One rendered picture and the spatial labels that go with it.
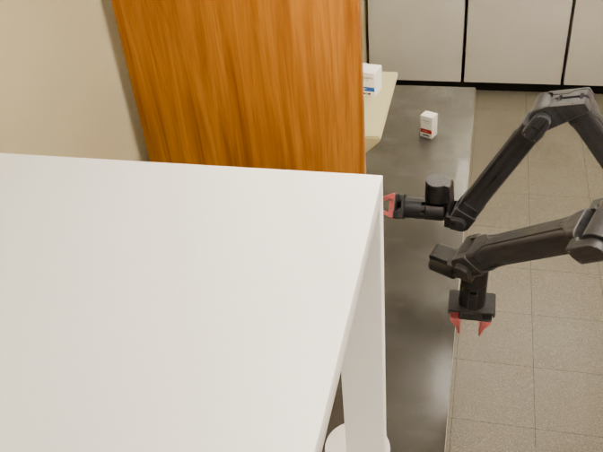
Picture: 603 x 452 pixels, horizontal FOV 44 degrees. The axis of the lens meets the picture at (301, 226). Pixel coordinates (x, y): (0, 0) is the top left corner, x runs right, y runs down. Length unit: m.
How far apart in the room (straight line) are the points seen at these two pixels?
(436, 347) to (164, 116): 0.88
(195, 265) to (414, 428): 1.24
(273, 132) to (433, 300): 0.73
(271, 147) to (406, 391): 0.67
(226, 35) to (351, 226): 0.95
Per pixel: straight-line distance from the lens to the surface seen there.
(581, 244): 1.24
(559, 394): 3.11
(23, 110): 1.35
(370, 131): 1.64
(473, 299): 1.64
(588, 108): 1.70
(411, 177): 2.51
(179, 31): 1.52
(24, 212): 0.68
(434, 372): 1.86
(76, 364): 0.52
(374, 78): 1.75
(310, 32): 1.44
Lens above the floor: 2.34
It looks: 37 degrees down
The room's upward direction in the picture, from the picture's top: 6 degrees counter-clockwise
